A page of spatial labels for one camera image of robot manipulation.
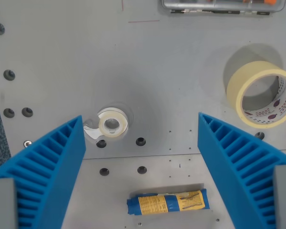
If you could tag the silver table screw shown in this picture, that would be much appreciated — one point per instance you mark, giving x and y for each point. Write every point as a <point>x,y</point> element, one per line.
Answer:
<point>27,143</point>

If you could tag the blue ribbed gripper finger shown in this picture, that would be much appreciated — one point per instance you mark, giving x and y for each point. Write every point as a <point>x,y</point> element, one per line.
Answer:
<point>228,167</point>
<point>50,171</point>

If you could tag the small white tape roll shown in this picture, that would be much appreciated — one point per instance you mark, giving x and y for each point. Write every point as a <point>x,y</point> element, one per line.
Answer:
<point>102,124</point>

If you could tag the blue bag roll yellow label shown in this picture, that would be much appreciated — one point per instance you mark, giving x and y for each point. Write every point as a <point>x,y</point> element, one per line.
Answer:
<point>171,202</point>

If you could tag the clear plastic storage box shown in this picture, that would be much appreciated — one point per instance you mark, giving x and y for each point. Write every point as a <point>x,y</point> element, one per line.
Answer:
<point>193,5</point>

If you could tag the large cream masking tape roll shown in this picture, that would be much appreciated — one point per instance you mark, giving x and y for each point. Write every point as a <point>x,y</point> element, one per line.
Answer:
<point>234,83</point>

